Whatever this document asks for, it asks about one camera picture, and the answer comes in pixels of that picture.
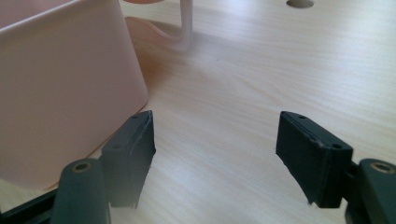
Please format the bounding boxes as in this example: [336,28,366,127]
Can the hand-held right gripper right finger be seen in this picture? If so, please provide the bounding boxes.
[275,110,355,209]

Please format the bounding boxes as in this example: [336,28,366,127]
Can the grey table cable hole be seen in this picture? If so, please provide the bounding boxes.
[286,0,315,9]

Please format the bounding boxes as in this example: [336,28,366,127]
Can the white curved stand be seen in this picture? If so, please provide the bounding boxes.
[124,0,194,53]

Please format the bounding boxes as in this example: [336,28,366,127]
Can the pink plastic bin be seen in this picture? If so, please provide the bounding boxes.
[0,0,149,191]

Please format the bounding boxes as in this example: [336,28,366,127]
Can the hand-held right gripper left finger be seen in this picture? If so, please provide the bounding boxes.
[98,109,157,209]

